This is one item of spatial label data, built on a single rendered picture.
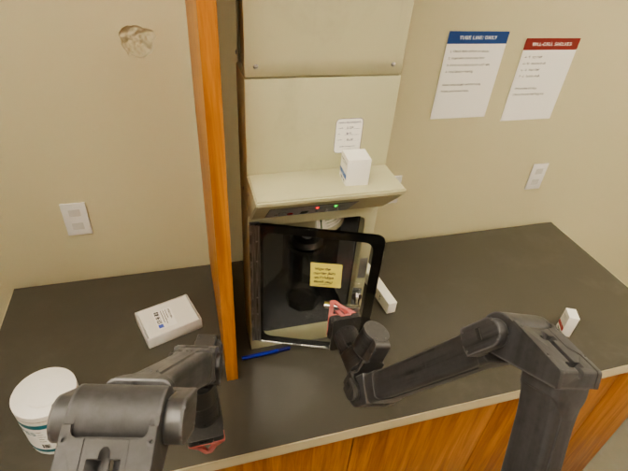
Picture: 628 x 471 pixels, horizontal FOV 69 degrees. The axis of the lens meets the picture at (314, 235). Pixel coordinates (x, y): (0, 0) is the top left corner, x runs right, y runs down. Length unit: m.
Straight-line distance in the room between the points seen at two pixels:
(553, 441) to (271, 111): 0.71
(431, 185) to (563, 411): 1.23
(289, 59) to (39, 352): 1.04
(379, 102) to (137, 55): 0.65
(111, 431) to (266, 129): 0.66
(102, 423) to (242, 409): 0.83
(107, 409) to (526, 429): 0.48
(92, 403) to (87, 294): 1.19
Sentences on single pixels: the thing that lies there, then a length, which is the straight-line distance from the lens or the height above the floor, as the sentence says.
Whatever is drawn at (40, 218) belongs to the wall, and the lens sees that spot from 1.58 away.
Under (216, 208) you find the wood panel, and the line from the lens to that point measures 0.91.
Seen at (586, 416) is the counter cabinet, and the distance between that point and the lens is 1.94.
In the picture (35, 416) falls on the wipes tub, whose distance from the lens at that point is 1.17.
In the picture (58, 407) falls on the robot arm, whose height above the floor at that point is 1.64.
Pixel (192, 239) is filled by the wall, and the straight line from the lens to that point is 1.60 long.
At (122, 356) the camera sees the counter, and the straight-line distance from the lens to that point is 1.40.
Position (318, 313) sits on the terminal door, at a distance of 1.19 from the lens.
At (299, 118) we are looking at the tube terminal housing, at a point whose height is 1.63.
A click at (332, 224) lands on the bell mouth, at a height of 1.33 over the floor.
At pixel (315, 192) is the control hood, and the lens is 0.92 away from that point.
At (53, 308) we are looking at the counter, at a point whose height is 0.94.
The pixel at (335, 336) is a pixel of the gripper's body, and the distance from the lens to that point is 1.03.
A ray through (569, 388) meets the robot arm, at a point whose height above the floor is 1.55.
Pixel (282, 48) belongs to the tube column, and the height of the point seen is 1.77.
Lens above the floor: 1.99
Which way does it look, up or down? 37 degrees down
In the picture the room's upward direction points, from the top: 5 degrees clockwise
